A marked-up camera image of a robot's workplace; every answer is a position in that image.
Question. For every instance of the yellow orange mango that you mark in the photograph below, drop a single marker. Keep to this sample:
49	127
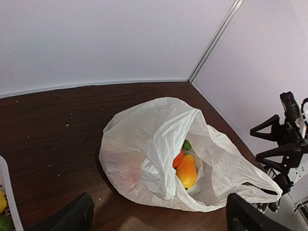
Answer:
186	171

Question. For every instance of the yellow fruit upper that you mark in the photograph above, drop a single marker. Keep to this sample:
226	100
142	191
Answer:
3	202

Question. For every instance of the green fruit in bag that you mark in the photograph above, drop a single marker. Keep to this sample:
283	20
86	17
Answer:
186	145

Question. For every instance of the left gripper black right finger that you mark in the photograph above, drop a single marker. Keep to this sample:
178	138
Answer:
242	216

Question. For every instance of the green pepper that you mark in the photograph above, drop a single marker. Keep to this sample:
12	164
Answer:
6	223

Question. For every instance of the white perforated plastic basket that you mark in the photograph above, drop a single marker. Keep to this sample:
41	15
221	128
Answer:
6	190

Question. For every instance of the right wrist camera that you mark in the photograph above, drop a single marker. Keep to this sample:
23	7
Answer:
294	112

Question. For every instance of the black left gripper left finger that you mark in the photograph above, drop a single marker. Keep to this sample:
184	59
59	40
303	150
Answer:
75	216

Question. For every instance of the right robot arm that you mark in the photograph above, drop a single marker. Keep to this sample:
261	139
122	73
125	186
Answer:
271	130

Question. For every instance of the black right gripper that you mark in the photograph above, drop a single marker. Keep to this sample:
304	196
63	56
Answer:
293	144

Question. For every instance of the white plastic bag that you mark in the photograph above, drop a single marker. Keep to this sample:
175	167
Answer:
139	145

